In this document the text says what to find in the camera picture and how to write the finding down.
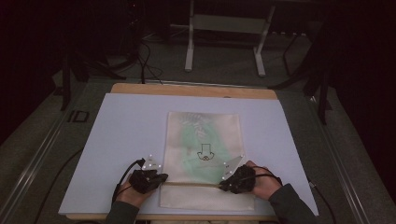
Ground black floor cables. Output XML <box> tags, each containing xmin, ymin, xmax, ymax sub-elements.
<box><xmin>134</xmin><ymin>38</ymin><xmax>164</xmax><ymax>86</ymax></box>

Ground white metal stand frame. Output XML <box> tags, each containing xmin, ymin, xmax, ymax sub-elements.
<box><xmin>184</xmin><ymin>0</ymin><xmax>277</xmax><ymax>78</ymax></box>

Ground wooden table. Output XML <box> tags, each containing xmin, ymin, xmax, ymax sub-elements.
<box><xmin>65</xmin><ymin>82</ymin><xmax>278</xmax><ymax>222</ymax></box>

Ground white table cover sheet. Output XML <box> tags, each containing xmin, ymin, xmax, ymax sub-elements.
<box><xmin>58</xmin><ymin>92</ymin><xmax>319</xmax><ymax>217</ymax></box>

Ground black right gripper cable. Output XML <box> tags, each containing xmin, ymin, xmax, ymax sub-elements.
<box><xmin>248</xmin><ymin>165</ymin><xmax>284</xmax><ymax>188</ymax></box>

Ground person's right hand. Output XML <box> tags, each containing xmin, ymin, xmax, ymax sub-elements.
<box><xmin>245</xmin><ymin>160</ymin><xmax>283</xmax><ymax>202</ymax></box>

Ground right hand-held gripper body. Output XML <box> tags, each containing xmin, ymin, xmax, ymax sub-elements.
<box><xmin>221</xmin><ymin>154</ymin><xmax>258</xmax><ymax>195</ymax></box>

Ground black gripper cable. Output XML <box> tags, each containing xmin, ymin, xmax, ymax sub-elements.
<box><xmin>248</xmin><ymin>165</ymin><xmax>284</xmax><ymax>188</ymax></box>
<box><xmin>111</xmin><ymin>158</ymin><xmax>147</xmax><ymax>204</ymax></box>

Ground cream cloth bag green print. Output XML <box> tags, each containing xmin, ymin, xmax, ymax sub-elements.
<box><xmin>158</xmin><ymin>111</ymin><xmax>256</xmax><ymax>212</ymax></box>

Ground black tripod stand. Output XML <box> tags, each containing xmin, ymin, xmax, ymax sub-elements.
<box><xmin>51</xmin><ymin>46</ymin><xmax>139</xmax><ymax>112</ymax></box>

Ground black cable with plug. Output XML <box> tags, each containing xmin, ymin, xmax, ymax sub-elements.
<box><xmin>307</xmin><ymin>180</ymin><xmax>338</xmax><ymax>224</ymax></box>

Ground metal floor rail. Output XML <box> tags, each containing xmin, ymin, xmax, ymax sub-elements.
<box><xmin>306</xmin><ymin>95</ymin><xmax>373</xmax><ymax>224</ymax></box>
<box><xmin>0</xmin><ymin>108</ymin><xmax>74</xmax><ymax>224</ymax></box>

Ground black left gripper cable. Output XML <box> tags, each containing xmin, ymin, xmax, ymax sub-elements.
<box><xmin>111</xmin><ymin>158</ymin><xmax>147</xmax><ymax>204</ymax></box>

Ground person's left hand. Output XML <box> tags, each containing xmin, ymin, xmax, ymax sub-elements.
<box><xmin>116</xmin><ymin>180</ymin><xmax>157</xmax><ymax>209</ymax></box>

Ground thin black floor cable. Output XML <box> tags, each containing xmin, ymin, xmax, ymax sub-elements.
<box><xmin>33</xmin><ymin>147</ymin><xmax>85</xmax><ymax>224</ymax></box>

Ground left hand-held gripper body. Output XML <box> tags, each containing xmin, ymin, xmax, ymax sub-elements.
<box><xmin>129</xmin><ymin>153</ymin><xmax>165</xmax><ymax>195</ymax></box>

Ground dark metal stand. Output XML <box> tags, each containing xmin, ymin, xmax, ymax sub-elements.
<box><xmin>268</xmin><ymin>18</ymin><xmax>335</xmax><ymax>126</ymax></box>

